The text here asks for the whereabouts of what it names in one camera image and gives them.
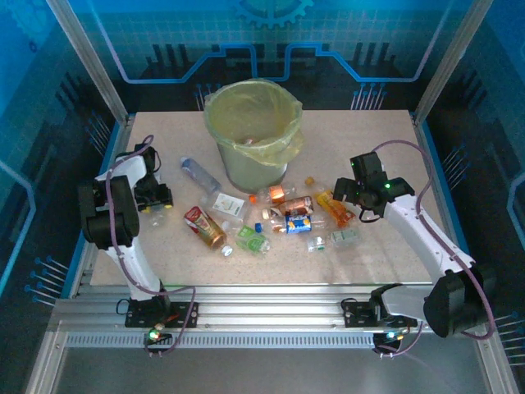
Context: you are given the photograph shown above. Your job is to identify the orange juice bottle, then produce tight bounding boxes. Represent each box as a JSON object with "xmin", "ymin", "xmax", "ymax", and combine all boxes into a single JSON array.
[{"xmin": 315, "ymin": 189, "xmax": 357, "ymax": 229}]

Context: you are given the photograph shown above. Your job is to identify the small bottle green white label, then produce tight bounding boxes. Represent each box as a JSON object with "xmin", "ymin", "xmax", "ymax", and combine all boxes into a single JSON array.
[{"xmin": 306, "ymin": 229, "xmax": 362, "ymax": 254}]

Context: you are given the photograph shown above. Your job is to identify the brown tea bottle red label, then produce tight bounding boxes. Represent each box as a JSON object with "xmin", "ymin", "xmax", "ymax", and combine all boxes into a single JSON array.
[{"xmin": 183, "ymin": 205, "xmax": 228, "ymax": 250}]

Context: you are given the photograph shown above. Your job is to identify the clear water bottle grey label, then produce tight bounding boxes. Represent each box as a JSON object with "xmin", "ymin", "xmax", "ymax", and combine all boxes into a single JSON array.
[{"xmin": 180, "ymin": 156, "xmax": 222, "ymax": 195}]

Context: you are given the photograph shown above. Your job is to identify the bottle copper label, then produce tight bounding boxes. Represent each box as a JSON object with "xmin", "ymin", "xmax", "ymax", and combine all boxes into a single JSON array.
[{"xmin": 262, "ymin": 195, "xmax": 316, "ymax": 219}]

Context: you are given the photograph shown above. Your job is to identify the blue Pepsi bottle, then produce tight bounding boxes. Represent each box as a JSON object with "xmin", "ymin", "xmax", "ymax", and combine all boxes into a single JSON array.
[{"xmin": 270, "ymin": 213, "xmax": 330, "ymax": 238}]

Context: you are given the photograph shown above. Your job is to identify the square clear bottle white label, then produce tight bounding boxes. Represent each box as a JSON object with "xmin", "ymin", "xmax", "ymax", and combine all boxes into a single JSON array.
[{"xmin": 199, "ymin": 191, "xmax": 252, "ymax": 222}]

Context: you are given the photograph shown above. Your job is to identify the small clear bottle white cap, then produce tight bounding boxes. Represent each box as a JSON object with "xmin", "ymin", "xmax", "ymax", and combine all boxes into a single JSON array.
[{"xmin": 220, "ymin": 220, "xmax": 243, "ymax": 238}]

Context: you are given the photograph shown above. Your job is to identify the clear bottle orange cap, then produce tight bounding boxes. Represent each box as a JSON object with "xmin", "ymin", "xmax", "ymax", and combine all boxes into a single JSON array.
[{"xmin": 249, "ymin": 184, "xmax": 297, "ymax": 206}]

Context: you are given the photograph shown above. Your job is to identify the crushed bottle green label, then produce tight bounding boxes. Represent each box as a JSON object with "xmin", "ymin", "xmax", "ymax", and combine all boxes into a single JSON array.
[{"xmin": 235, "ymin": 224, "xmax": 272, "ymax": 256}]

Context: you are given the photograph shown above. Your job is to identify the grey metal waste bin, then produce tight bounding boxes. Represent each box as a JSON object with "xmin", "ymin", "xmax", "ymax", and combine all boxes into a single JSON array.
[{"xmin": 217, "ymin": 141, "xmax": 290, "ymax": 194}]

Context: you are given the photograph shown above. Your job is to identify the yellow-green plastic bin liner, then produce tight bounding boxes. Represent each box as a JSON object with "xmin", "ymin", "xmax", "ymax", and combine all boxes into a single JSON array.
[{"xmin": 203, "ymin": 80, "xmax": 305, "ymax": 167}]

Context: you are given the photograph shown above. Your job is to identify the small board with green light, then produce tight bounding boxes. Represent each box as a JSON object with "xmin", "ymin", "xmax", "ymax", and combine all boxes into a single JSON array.
[
  {"xmin": 373, "ymin": 328, "xmax": 405, "ymax": 354},
  {"xmin": 143, "ymin": 323, "xmax": 173, "ymax": 352}
]

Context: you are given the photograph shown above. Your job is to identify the perforated metal strip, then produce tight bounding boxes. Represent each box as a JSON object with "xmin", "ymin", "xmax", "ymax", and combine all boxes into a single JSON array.
[{"xmin": 65, "ymin": 332, "xmax": 389, "ymax": 350}]

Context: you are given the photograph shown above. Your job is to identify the grey metal plate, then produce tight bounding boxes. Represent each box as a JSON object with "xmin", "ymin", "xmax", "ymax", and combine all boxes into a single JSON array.
[{"xmin": 52, "ymin": 348, "xmax": 489, "ymax": 394}]

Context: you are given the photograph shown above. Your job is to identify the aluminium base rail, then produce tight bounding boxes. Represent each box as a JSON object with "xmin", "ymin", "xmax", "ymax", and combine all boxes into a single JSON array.
[{"xmin": 52, "ymin": 282, "xmax": 493, "ymax": 336}]

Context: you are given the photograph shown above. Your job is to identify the aluminium frame post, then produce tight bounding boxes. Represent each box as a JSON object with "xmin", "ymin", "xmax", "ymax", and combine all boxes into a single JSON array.
[
  {"xmin": 45, "ymin": 0, "xmax": 131, "ymax": 126},
  {"xmin": 413, "ymin": 0, "xmax": 495, "ymax": 126}
]

